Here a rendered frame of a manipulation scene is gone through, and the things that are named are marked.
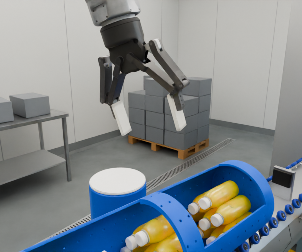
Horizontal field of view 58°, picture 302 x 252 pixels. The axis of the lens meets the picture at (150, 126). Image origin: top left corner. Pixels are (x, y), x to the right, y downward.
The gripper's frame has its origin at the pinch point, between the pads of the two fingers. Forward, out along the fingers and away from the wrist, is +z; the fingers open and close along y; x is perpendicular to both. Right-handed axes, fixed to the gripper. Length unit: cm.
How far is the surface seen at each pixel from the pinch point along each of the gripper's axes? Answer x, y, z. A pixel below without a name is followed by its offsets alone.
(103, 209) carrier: 28, -62, 48
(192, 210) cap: 31, -17, 45
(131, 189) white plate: 39, -52, 43
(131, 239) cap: 5.1, -23.4, 37.1
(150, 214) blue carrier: 21, -28, 41
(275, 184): 88, -1, 69
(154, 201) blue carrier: 11.5, -15.7, 27.2
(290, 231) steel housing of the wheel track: 66, 7, 79
